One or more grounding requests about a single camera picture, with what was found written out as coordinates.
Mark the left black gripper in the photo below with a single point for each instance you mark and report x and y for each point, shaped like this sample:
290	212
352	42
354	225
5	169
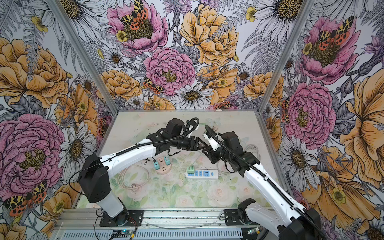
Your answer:
195	147

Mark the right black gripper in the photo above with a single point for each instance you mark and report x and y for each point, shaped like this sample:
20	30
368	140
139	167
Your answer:
211	156

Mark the green charger plug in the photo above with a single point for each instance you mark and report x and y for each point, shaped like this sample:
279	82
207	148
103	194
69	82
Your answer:
190	170

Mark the white blue rectangular power strip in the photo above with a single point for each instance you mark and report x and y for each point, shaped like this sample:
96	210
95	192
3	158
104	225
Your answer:
203	175

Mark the round pink power strip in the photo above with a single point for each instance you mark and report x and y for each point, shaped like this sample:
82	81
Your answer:
163	165

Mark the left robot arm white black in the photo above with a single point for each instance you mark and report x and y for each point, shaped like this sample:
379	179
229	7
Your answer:
94	178

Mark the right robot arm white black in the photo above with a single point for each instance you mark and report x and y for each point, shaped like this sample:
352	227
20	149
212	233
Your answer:
306	227

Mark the small green circuit board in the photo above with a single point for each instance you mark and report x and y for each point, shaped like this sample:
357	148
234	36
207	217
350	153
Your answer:
124	234

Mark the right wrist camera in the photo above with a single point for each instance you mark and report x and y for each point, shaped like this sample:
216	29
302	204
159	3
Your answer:
213	140

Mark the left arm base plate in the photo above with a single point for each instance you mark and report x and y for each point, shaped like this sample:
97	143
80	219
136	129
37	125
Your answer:
127	218

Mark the aluminium front rail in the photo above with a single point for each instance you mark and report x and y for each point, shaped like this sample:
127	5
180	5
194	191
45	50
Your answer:
175	218

